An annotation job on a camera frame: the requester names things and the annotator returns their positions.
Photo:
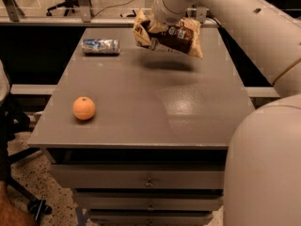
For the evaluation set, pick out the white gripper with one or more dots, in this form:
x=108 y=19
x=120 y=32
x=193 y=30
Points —
x=164 y=13

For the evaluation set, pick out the brown sea salt chip bag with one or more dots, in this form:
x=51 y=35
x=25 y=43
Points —
x=182 y=37

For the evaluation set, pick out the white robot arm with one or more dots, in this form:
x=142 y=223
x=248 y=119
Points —
x=263 y=168

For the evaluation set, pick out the silver blue redbull can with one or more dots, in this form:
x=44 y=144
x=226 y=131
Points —
x=100 y=46

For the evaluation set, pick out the black office chair background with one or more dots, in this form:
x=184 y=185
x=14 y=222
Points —
x=69 y=6

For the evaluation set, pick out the orange fruit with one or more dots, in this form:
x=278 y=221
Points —
x=83 y=108

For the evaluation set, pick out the grey drawer cabinet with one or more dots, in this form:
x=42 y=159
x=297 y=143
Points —
x=151 y=108

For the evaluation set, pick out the top grey drawer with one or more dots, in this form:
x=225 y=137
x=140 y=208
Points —
x=138 y=177

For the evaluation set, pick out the grey drawer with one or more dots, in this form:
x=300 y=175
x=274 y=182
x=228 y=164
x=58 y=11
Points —
x=153 y=218
x=138 y=177
x=150 y=201

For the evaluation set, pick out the black chair at left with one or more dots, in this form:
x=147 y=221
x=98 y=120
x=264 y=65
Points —
x=17 y=122

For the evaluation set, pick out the middle grey drawer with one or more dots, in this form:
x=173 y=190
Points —
x=150 y=201

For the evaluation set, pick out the bottom grey drawer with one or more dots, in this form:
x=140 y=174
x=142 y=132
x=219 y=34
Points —
x=153 y=218

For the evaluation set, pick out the metal railing frame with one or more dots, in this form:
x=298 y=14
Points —
x=89 y=13

